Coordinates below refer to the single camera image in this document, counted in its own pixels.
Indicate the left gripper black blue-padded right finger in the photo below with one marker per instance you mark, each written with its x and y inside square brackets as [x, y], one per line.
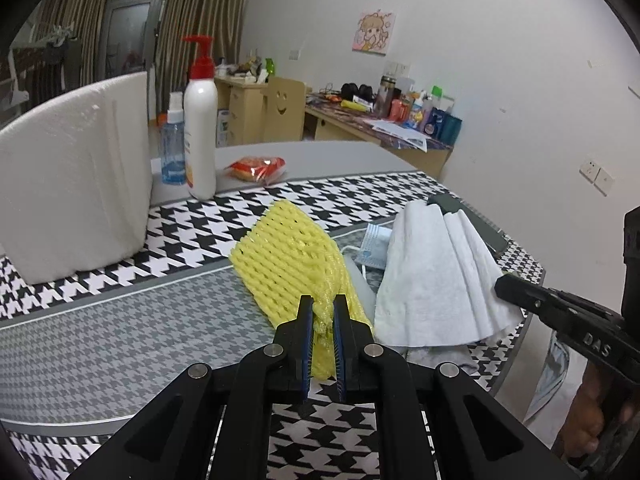
[349, 339]

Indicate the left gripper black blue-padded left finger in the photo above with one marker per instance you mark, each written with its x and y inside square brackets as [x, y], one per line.
[296, 337]

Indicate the yellow foam net sleeve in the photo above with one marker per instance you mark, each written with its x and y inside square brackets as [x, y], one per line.
[286, 256]

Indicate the right hand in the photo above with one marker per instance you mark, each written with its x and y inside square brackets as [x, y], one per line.
[585, 420]

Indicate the light blue face mask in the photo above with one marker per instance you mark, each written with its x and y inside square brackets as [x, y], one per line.
[374, 246]

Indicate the white folded towel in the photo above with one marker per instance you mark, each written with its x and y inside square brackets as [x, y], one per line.
[438, 285]

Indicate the dark green notebook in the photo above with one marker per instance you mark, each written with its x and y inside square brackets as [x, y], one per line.
[494, 238]

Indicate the red orange snack packet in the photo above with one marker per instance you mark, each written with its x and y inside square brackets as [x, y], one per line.
[263, 170]

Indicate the wooden desk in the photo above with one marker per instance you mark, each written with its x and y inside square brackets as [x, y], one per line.
[325, 120]

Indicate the white paper sheets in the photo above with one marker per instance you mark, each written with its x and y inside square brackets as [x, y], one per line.
[412, 137]

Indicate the houndstooth table mat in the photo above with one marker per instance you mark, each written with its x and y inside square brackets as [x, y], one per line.
[81, 355]

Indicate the teal blue bottle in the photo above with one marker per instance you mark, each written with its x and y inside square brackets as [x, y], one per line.
[451, 127]

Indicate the wooden smiley chair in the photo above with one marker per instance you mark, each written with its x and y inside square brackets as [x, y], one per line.
[285, 110]

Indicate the blue clear spray bottle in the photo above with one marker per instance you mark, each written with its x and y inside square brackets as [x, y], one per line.
[172, 164]

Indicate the dark thermos bottle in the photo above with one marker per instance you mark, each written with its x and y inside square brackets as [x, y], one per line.
[385, 96]

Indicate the white red pump lotion bottle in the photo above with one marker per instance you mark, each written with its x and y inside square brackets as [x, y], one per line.
[200, 103]

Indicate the striped brown curtain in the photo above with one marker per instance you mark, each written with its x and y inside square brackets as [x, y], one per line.
[219, 19]

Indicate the glass balcony door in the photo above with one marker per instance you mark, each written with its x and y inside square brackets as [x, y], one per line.
[129, 36]

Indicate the wall socket plates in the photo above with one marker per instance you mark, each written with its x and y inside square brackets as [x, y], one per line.
[601, 179]

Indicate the cartoon girl wall picture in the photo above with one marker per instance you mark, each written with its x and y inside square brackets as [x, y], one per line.
[373, 32]

